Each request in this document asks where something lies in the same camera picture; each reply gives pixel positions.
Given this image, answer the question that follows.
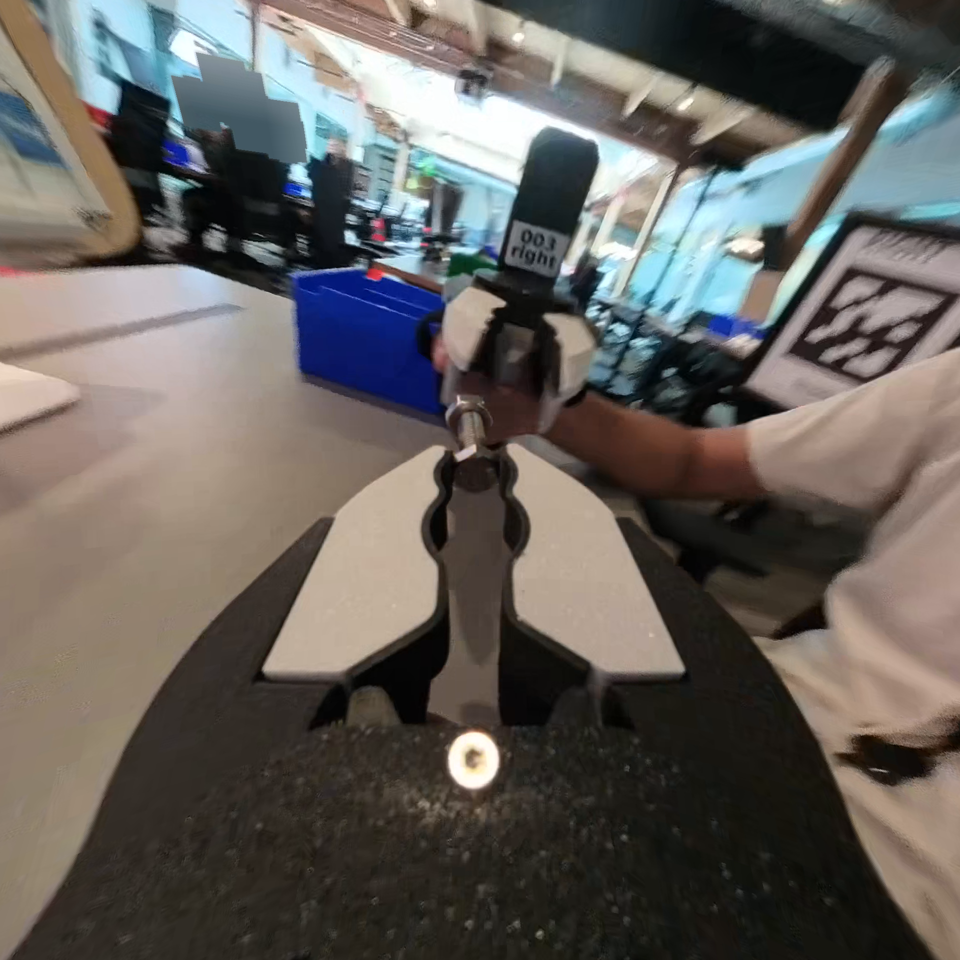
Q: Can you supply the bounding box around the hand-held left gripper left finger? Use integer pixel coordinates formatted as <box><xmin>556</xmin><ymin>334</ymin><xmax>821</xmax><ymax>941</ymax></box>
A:
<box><xmin>261</xmin><ymin>444</ymin><xmax>453</xmax><ymax>681</ymax></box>

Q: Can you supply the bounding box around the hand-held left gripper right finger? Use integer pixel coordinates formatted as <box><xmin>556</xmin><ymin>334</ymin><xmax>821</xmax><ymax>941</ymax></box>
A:
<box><xmin>501</xmin><ymin>442</ymin><xmax>689</xmax><ymax>684</ymax></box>

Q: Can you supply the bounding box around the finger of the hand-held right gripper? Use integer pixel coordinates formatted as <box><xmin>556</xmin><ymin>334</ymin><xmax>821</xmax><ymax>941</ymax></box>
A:
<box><xmin>536</xmin><ymin>311</ymin><xmax>599</xmax><ymax>430</ymax></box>
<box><xmin>439</xmin><ymin>288</ymin><xmax>507</xmax><ymax>410</ymax></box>

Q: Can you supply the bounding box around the steel hex bolt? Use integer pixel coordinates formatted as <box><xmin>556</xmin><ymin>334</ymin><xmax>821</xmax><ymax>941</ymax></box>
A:
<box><xmin>450</xmin><ymin>405</ymin><xmax>502</xmax><ymax>495</ymax></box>

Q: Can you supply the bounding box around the person's right forearm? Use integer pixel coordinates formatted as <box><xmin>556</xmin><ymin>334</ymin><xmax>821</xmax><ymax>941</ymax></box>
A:
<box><xmin>551</xmin><ymin>390</ymin><xmax>759</xmax><ymax>502</ymax></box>

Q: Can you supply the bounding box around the person's right hand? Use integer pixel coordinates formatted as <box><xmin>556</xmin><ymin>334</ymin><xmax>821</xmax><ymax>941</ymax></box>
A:
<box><xmin>483</xmin><ymin>375</ymin><xmax>560</xmax><ymax>444</ymax></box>

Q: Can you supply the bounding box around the blue plastic bin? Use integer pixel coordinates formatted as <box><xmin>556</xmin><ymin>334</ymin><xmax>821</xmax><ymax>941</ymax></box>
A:
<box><xmin>291</xmin><ymin>268</ymin><xmax>451</xmax><ymax>425</ymax></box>

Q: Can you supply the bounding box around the black office chair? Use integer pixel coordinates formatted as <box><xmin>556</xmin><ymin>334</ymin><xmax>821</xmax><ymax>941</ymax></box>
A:
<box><xmin>309</xmin><ymin>137</ymin><xmax>355</xmax><ymax>265</ymax></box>

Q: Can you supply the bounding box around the black hanging panel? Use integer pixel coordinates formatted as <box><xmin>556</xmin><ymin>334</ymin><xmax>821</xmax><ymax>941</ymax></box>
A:
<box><xmin>480</xmin><ymin>0</ymin><xmax>960</xmax><ymax>130</ymax></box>

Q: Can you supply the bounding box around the framed marker sign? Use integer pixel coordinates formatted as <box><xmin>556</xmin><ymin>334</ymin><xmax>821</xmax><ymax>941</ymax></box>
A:
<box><xmin>742</xmin><ymin>212</ymin><xmax>960</xmax><ymax>412</ymax></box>

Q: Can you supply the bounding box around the instruction sheet on stand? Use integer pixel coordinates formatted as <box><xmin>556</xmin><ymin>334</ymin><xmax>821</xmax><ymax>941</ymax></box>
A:
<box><xmin>0</xmin><ymin>0</ymin><xmax>144</xmax><ymax>267</ymax></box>

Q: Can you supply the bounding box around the printed instruction sheet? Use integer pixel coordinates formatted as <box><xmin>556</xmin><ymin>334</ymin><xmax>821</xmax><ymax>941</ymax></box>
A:
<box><xmin>0</xmin><ymin>30</ymin><xmax>106</xmax><ymax>234</ymax></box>

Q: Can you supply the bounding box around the wooden post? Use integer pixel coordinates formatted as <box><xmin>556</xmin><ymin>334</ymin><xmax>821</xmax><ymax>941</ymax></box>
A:
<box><xmin>780</xmin><ymin>58</ymin><xmax>910</xmax><ymax>252</ymax></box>

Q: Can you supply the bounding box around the black lanyard strap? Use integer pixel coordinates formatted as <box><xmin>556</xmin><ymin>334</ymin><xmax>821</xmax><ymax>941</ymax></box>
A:
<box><xmin>836</xmin><ymin>718</ymin><xmax>960</xmax><ymax>786</ymax></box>

